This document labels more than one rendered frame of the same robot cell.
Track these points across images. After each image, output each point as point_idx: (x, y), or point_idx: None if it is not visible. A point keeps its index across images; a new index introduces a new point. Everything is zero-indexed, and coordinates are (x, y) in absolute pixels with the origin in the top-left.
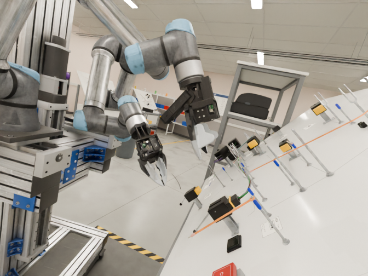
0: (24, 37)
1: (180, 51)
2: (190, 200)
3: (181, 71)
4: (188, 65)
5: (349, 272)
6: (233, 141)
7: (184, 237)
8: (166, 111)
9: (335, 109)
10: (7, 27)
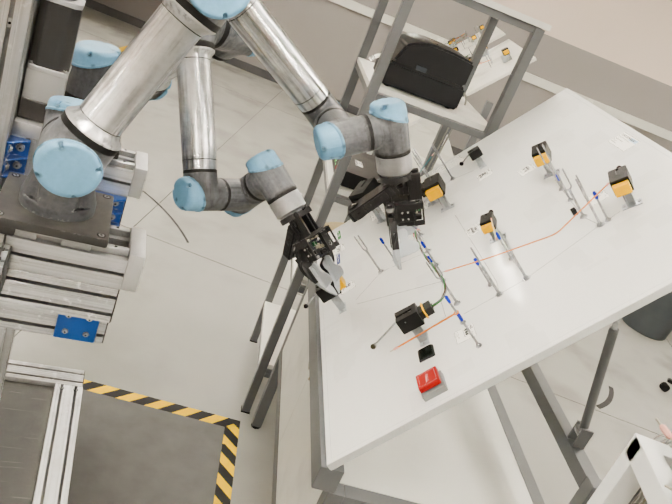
0: (30, 7)
1: (393, 146)
2: (326, 299)
3: (390, 168)
4: (399, 164)
5: (515, 358)
6: None
7: (337, 356)
8: (359, 208)
9: (568, 147)
10: (151, 97)
